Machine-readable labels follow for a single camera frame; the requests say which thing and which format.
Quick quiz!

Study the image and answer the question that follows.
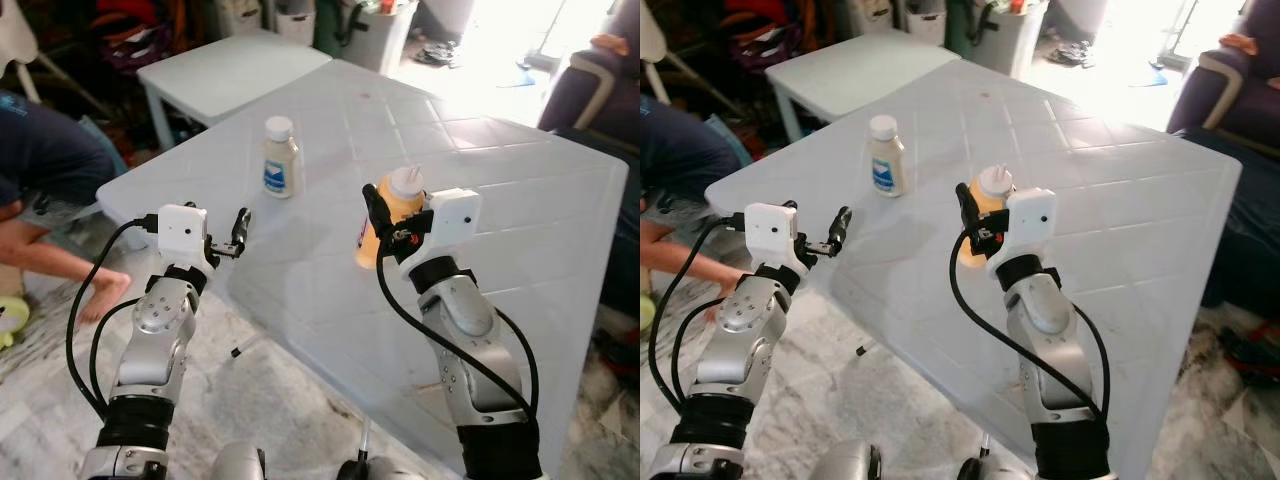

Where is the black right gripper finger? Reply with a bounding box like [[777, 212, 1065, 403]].
[[954, 182, 987, 249], [361, 183, 394, 253]]

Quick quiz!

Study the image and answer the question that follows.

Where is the orange sauce bottle white cap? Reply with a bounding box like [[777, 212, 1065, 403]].
[[355, 167, 429, 269], [958, 165, 1016, 269]]

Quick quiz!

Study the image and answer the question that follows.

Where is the white mayonnaise bottle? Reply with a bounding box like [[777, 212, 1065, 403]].
[[866, 114, 908, 198], [262, 115, 304, 199]]

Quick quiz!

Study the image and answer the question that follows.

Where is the large white plastic table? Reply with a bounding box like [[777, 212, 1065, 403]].
[[705, 58, 1243, 480], [97, 58, 631, 480]]

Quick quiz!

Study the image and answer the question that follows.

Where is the small pale green table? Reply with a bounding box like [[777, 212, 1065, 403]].
[[765, 30, 963, 143], [137, 28, 334, 153]]

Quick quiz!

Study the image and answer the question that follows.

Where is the person in dark blue shirt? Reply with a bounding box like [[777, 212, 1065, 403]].
[[640, 95, 746, 326], [0, 88, 133, 328]]

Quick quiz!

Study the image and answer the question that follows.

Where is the grey rubbish bin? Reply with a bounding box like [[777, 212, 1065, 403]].
[[315, 0, 419, 76], [945, 0, 1049, 79]]

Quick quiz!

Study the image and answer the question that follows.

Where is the purple red backpack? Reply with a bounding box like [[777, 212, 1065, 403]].
[[95, 0, 179, 76], [722, 0, 801, 71]]

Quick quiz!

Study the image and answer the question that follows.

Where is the seated person in dark clothes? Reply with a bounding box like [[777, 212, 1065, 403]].
[[538, 0, 641, 376], [1165, 0, 1280, 321]]

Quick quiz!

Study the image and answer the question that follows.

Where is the grey robot left leg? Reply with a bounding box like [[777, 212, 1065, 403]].
[[208, 442, 267, 480], [808, 440, 883, 480]]

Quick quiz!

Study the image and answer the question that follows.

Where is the grey robot leg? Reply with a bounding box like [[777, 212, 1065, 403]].
[[338, 455, 426, 480], [208, 442, 267, 480], [808, 440, 883, 480], [958, 457, 1036, 480]]

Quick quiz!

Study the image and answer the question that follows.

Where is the grey robot right leg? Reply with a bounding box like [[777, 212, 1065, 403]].
[[958, 457, 1036, 480], [338, 455, 426, 480]]

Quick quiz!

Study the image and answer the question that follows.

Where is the white plastic chair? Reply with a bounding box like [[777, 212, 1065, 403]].
[[0, 0, 111, 121], [640, 0, 736, 106]]

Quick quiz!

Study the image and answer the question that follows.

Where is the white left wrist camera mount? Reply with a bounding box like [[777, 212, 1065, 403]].
[[745, 202, 805, 277], [155, 204, 212, 277]]

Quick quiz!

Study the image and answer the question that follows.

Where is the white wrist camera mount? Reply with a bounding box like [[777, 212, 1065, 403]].
[[988, 186, 1058, 273], [155, 204, 212, 277], [404, 187, 483, 265], [745, 202, 805, 277]]

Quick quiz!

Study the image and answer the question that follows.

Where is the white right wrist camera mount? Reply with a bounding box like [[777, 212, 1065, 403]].
[[404, 187, 483, 265], [988, 186, 1058, 273]]

